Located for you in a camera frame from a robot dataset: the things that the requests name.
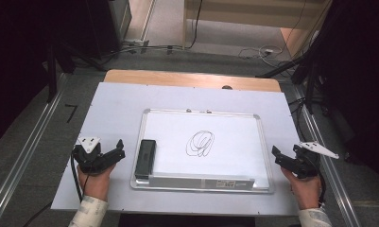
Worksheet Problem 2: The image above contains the white floor cable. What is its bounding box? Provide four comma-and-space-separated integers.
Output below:
237, 44, 285, 61

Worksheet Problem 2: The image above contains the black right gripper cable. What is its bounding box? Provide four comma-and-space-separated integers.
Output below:
317, 172, 327, 204

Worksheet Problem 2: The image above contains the black cabinet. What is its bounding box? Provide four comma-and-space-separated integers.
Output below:
82, 0, 133, 61

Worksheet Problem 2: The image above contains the black whiteboard eraser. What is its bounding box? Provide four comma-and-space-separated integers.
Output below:
133, 138, 158, 181

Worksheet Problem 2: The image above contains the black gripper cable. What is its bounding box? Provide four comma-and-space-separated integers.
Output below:
70, 150, 91, 203
317, 172, 327, 204

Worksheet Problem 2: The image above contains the metal framed whiteboard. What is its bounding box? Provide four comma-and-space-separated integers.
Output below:
129, 108, 276, 194

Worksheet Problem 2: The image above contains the aluminium floor rail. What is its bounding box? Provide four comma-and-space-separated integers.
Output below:
0, 73, 69, 227
290, 84, 365, 227

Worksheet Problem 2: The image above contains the person's left hand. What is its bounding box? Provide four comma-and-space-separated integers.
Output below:
77, 163, 116, 203

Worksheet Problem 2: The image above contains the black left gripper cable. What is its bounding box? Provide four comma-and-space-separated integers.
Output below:
70, 150, 91, 203

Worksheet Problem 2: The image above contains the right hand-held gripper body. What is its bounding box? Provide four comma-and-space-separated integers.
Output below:
284, 141, 340, 180

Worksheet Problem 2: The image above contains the wooden table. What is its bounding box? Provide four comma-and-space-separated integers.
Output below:
103, 69, 283, 94

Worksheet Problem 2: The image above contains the black metal stand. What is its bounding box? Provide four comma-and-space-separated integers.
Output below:
44, 37, 108, 104
255, 46, 333, 115

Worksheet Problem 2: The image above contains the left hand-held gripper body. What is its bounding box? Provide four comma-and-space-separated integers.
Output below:
71, 136, 116, 175

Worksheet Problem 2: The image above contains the black hanging cable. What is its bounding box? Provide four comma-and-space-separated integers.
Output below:
185, 0, 205, 50

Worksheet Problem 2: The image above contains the large white table sheet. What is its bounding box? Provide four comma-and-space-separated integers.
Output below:
50, 81, 302, 218

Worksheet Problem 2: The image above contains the light wooden shelf unit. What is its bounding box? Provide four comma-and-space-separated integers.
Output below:
181, 0, 334, 59

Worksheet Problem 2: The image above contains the person's right hand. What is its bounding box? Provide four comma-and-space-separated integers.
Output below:
280, 166, 322, 211

